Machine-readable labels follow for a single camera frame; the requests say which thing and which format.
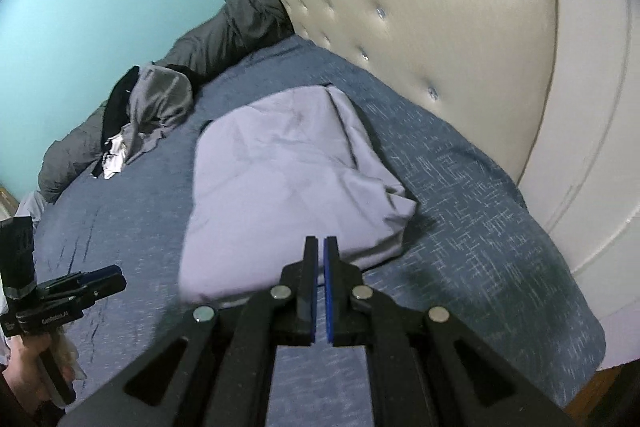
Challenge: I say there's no dark grey rolled duvet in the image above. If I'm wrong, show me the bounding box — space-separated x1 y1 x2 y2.
37 0 296 204

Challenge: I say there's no bed with blue sheet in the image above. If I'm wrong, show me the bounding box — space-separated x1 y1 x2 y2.
30 34 621 427

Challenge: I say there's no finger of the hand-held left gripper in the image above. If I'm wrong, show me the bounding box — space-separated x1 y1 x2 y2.
45 276 127 308
75 265 122 285

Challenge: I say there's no light grey jacket black lining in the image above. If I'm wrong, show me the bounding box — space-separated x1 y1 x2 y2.
177 82 420 305

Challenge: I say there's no grey sweater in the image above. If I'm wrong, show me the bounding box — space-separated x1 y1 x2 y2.
120 66 195 165

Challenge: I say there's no cream tufted headboard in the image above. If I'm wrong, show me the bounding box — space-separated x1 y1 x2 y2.
243 0 640 333

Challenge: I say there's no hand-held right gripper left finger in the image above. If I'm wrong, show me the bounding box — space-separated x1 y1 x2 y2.
62 235 318 427

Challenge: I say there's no pale lavender crumpled blanket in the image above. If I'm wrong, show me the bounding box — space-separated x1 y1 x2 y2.
12 191 48 228

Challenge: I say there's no black and white ruffled garment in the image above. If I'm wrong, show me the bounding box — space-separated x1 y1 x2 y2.
92 66 143 180

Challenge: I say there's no person's left hand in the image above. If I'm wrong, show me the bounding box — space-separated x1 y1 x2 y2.
10 332 87 417

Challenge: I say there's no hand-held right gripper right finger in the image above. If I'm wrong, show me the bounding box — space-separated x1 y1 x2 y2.
323 235 576 427

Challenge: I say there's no person's left forearm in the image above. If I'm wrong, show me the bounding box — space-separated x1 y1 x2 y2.
0 369 68 427

